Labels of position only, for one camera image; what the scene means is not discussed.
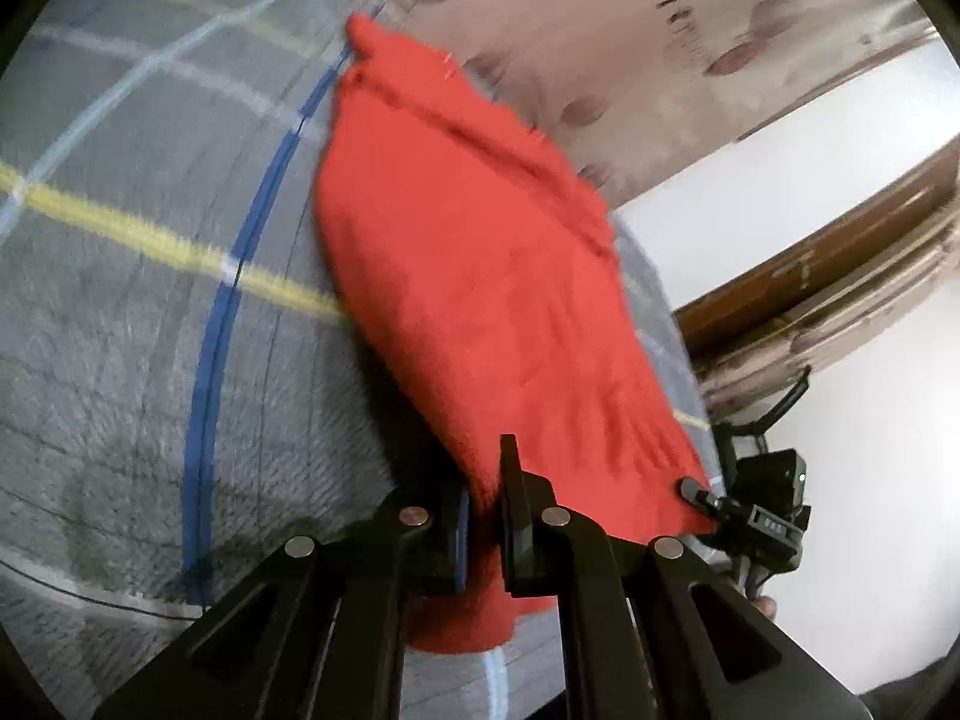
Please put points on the grey plaid blanket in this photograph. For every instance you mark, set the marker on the grey plaid blanket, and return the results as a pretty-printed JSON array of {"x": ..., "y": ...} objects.
[{"x": 112, "y": 360}]

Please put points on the red knit garment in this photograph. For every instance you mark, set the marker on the red knit garment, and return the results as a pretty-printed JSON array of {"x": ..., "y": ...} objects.
[{"x": 480, "y": 300}]

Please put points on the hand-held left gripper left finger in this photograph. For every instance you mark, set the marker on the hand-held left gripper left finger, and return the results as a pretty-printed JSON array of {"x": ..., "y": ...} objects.
[{"x": 460, "y": 540}]

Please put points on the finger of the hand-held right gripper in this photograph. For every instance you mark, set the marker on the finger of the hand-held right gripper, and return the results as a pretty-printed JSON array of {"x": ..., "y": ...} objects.
[{"x": 699, "y": 496}]

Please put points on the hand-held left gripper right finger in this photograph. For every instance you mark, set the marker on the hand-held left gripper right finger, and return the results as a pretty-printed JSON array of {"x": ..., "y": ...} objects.
[{"x": 513, "y": 532}]

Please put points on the brown wooden door frame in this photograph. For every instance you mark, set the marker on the brown wooden door frame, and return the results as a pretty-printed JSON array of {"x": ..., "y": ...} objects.
[{"x": 825, "y": 277}]

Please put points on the leaf print curtain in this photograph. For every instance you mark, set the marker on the leaf print curtain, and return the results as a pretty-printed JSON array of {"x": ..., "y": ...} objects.
[{"x": 600, "y": 22}]

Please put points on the dark cloth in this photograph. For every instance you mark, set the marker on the dark cloth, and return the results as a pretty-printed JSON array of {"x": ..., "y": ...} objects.
[{"x": 907, "y": 694}]

